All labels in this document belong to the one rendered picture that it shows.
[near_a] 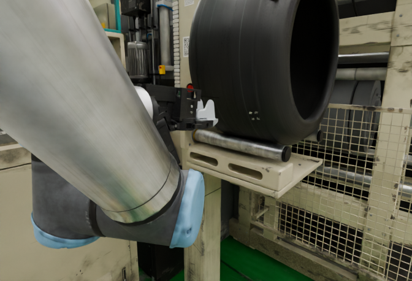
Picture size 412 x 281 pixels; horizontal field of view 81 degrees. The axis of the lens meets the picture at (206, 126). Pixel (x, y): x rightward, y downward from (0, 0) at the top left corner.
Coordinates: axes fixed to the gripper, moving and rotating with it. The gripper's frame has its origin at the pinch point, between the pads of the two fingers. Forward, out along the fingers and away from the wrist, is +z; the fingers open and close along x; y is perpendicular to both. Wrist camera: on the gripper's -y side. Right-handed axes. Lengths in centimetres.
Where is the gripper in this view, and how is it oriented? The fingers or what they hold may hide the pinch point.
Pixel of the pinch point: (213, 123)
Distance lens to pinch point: 57.5
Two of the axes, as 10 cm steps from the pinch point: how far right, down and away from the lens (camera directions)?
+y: 0.8, -9.9, -1.1
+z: 6.7, -0.3, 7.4
